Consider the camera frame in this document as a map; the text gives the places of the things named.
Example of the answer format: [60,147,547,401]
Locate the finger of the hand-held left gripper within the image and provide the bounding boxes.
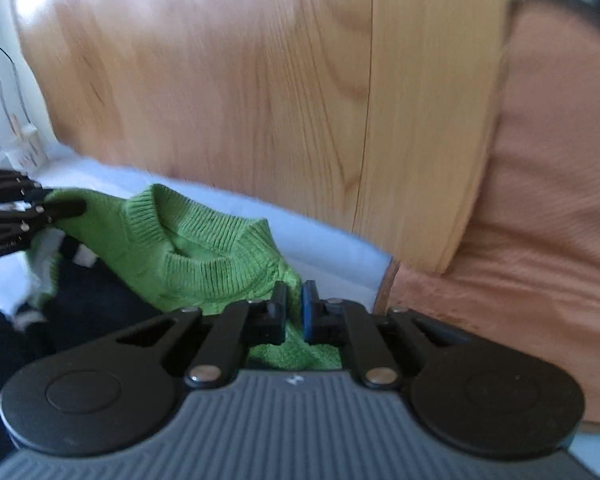
[0,167,48,206]
[0,199,87,248]

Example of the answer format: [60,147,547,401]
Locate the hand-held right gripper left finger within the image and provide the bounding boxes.
[115,281,288,391]

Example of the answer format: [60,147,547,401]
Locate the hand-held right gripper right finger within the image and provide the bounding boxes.
[301,280,473,390]

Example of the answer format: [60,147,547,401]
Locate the black green white knit sweater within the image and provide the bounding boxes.
[0,183,344,441]

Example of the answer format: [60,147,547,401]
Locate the white enamel mug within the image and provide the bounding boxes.
[0,125,47,170]

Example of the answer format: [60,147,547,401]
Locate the wood-pattern vinyl sheet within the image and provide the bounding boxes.
[10,0,514,274]

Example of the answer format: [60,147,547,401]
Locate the brown padded seat cushion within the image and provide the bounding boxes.
[374,0,600,428]

